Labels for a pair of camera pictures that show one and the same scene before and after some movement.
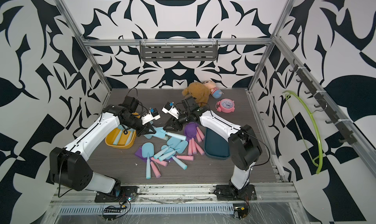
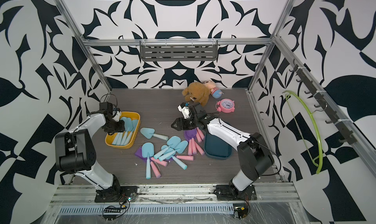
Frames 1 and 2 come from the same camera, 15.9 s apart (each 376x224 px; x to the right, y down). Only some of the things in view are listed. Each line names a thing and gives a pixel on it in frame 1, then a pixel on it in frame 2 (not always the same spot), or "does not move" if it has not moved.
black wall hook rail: x=345 y=134 does not move
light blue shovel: x=121 y=127 does not move
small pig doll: x=216 y=92 does not move
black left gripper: x=143 y=131 to x=121 y=129
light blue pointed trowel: x=160 y=133 to x=129 y=125
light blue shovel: x=180 y=147 does not move
